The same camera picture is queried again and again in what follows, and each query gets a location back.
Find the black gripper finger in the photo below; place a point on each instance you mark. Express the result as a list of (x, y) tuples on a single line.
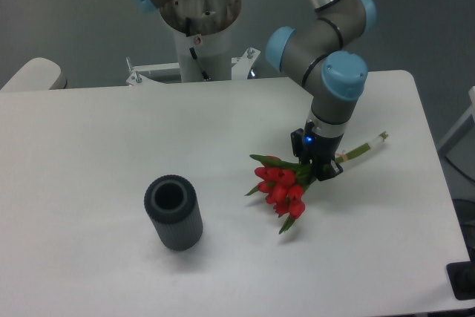
[(327, 171), (299, 147)]

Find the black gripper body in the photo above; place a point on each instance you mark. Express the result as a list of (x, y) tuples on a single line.
[(321, 139)]

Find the red tulip bouquet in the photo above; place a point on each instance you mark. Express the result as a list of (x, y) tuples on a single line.
[(285, 183)]

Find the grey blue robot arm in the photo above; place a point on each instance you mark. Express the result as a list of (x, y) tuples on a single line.
[(315, 59)]

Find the dark grey ribbed vase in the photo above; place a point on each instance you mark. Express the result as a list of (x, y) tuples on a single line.
[(171, 204)]

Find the black box at table edge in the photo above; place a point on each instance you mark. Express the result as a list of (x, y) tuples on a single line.
[(461, 276)]

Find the beige chair armrest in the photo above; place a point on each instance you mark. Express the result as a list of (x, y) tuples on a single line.
[(39, 74)]

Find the white furniture frame right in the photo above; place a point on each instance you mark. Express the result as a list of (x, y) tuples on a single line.
[(458, 130)]

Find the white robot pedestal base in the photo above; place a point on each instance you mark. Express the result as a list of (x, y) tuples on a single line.
[(202, 31)]

